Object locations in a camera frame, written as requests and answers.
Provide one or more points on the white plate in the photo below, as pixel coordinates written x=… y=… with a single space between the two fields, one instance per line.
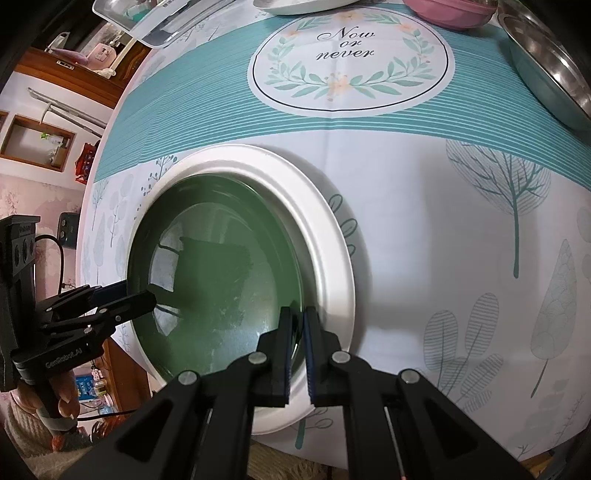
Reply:
x=323 y=240

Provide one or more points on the large steel basin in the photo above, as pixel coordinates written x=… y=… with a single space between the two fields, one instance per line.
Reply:
x=549 y=60

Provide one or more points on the person's left hand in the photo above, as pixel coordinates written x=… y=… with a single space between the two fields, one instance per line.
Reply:
x=62 y=397

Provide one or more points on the green plate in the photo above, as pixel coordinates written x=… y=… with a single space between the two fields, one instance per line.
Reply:
x=217 y=221

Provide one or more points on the clear plastic container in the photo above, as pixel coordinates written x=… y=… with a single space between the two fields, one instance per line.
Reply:
x=152 y=25

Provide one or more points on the pink bowl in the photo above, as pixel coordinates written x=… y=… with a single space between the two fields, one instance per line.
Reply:
x=448 y=14

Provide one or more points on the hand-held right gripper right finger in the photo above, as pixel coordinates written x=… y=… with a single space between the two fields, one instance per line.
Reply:
x=308 y=364

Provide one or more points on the wooden cabinet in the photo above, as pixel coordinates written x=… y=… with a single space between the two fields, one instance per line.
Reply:
x=92 y=85

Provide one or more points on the red bag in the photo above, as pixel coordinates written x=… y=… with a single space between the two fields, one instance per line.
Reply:
x=85 y=164

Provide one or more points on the wooden wall niche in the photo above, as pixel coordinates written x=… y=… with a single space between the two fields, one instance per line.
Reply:
x=14 y=121

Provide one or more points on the person's left forearm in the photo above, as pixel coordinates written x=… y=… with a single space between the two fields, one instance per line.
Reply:
x=27 y=436

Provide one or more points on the pink box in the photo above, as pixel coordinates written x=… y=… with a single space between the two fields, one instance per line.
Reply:
x=100 y=54

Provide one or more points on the blue box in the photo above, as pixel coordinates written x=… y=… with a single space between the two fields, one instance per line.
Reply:
x=87 y=386

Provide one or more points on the dark power adapter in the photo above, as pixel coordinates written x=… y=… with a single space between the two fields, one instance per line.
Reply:
x=69 y=230

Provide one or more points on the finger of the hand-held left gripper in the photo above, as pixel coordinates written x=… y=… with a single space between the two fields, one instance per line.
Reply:
x=134 y=302
x=113 y=291

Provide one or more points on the teal leaf-print tablecloth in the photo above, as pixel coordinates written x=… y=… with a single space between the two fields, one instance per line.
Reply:
x=415 y=207

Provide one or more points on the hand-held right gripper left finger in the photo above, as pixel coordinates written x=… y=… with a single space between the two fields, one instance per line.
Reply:
x=288 y=364

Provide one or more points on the metal rod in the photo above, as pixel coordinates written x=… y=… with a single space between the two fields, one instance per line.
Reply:
x=64 y=110

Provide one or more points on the white shallow dish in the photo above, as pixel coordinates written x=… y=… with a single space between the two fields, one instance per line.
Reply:
x=300 y=5

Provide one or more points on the beige fringed rug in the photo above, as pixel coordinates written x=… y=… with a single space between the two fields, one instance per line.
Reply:
x=286 y=464

